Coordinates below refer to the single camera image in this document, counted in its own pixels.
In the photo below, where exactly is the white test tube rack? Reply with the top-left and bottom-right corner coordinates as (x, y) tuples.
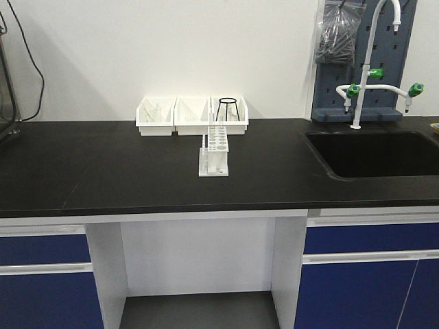
(198, 125), (229, 177)

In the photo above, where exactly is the clear glass test tube left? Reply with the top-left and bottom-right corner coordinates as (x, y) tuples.
(209, 112), (215, 130)

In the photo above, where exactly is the grey-blue pegboard drying rack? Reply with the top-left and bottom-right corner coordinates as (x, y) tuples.
(311, 1), (417, 123)

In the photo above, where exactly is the right white storage bin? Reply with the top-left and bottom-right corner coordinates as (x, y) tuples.
(211, 95), (249, 135)

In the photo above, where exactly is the white storage bin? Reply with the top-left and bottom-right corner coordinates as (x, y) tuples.
(136, 96), (176, 136)
(211, 95), (249, 135)
(174, 97), (211, 136)

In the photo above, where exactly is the middle white storage bin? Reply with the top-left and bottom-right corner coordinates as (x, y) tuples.
(174, 97), (211, 136)

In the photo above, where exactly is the left white storage bin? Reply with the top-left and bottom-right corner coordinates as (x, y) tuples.
(136, 96), (176, 136)

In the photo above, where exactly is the glass beaker in left bin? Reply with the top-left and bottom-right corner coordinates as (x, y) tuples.
(150, 103), (163, 123)

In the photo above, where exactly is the white lab faucet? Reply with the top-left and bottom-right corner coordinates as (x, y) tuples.
(336, 0), (425, 130)

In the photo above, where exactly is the plastic bag of pegs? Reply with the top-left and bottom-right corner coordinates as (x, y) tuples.
(314, 1), (366, 66)

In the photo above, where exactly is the black sink basin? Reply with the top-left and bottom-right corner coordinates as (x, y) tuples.
(304, 131), (438, 181)

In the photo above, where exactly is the upper left blue drawer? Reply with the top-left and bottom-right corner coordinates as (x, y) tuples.
(1, 234), (91, 265)

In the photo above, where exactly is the blue drawer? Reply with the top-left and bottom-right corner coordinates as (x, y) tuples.
(1, 273), (104, 328)
(1, 234), (91, 265)
(304, 223), (438, 254)

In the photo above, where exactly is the lower left blue drawer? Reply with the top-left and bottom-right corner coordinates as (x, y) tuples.
(1, 273), (104, 328)

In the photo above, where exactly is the upper right blue drawer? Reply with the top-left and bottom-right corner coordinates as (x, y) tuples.
(304, 223), (438, 254)

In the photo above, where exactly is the yellow object at right edge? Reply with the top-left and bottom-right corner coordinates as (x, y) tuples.
(430, 123), (439, 134)

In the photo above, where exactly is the lower right blue cabinet door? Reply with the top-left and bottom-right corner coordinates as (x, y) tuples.
(294, 259), (438, 328)

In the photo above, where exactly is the black power cable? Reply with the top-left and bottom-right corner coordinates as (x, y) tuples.
(6, 0), (46, 122)

